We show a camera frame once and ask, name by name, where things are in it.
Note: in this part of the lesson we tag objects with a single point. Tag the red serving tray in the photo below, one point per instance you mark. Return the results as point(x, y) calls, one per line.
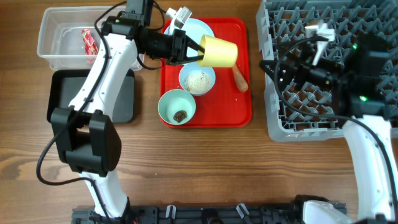
point(224, 106)

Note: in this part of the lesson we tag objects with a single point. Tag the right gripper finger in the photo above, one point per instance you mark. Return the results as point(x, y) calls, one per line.
point(283, 75)
point(286, 51)

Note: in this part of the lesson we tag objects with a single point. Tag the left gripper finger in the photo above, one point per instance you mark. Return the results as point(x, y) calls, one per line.
point(193, 45)
point(193, 59)

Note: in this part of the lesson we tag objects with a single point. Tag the white rice pile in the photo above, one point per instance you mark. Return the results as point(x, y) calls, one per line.
point(198, 82)

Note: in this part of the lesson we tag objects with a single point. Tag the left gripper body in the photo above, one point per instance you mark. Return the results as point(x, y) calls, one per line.
point(178, 37)

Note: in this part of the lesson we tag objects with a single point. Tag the green bowl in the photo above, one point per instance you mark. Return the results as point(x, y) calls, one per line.
point(173, 101)

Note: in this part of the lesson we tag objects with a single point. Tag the blue bowl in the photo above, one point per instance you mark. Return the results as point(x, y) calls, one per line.
point(189, 68)

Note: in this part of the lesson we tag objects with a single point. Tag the grey dishwasher rack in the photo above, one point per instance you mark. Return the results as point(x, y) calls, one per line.
point(281, 21)

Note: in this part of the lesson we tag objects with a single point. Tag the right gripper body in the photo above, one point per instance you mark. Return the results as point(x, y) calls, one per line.
point(319, 76)

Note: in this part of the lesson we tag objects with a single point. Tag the white round plate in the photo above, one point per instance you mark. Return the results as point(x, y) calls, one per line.
point(196, 28)

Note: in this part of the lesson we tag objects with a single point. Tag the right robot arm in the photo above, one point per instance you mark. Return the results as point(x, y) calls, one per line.
point(361, 110)

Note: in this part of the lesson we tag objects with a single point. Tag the clear plastic bin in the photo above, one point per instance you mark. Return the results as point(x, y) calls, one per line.
point(60, 41)

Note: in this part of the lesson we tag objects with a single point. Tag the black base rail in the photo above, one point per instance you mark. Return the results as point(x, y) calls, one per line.
point(269, 213)

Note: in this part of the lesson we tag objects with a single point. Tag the dark brown food scrap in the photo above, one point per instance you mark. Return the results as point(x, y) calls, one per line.
point(180, 116)

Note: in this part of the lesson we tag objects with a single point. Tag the red snack wrapper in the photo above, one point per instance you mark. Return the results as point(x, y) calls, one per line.
point(90, 46)

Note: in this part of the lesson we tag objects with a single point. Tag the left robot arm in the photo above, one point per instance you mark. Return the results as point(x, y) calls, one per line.
point(84, 134)

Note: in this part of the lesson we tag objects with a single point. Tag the orange carrot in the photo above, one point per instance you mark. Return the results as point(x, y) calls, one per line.
point(241, 83)

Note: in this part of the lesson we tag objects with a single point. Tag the yellow plastic cup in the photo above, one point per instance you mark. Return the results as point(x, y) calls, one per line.
point(218, 52)

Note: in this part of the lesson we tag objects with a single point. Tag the black plastic tray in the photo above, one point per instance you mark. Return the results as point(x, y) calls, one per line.
point(67, 83)

